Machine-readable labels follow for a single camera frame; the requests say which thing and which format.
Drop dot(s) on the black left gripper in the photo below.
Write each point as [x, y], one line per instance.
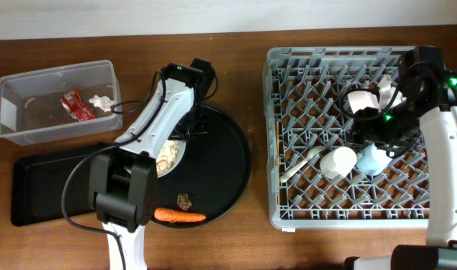
[202, 129]

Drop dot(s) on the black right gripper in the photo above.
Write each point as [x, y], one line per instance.
[363, 128]

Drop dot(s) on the grey plate with food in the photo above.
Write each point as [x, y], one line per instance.
[169, 157]

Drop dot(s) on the light blue cup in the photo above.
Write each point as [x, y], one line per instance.
[373, 161]

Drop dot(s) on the white paper cup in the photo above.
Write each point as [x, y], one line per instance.
[339, 162]

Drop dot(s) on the brown food scrap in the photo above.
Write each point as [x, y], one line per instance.
[184, 202]

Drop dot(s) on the wooden chopstick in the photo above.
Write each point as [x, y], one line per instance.
[277, 129]

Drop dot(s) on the white plastic fork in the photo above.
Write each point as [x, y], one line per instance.
[292, 171]

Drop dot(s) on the orange carrot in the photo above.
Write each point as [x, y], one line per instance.
[173, 216]

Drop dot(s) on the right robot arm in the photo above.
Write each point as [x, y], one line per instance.
[429, 109]

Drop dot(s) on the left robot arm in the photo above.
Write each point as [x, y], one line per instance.
[123, 181]

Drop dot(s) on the grey dishwasher rack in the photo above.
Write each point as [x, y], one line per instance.
[306, 89]

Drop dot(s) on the round black tray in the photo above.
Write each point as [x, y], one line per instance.
[214, 171]

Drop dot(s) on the crumpled white tissue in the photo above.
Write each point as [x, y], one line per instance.
[104, 103]

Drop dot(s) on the red crumpled wrapper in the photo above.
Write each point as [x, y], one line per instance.
[75, 107]

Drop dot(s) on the clear plastic bin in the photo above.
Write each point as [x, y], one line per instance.
[32, 110]

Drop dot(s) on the black rectangular tray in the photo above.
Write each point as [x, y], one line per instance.
[38, 182]

